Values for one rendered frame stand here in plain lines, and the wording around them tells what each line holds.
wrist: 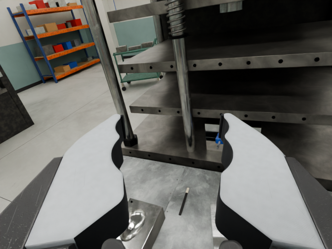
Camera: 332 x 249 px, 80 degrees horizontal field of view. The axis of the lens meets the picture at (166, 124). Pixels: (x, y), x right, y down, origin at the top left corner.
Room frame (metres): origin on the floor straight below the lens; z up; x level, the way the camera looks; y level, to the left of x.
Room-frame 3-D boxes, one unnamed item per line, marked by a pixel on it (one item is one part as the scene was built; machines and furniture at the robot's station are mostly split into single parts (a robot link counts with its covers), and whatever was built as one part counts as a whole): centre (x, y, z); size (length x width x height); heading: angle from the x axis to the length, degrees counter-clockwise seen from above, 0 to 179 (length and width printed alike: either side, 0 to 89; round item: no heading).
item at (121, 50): (4.69, 0.33, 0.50); 0.98 x 0.55 x 1.01; 81
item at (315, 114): (1.18, -0.46, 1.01); 1.10 x 0.74 x 0.05; 61
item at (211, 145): (1.05, -0.44, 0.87); 0.50 x 0.27 x 0.17; 151
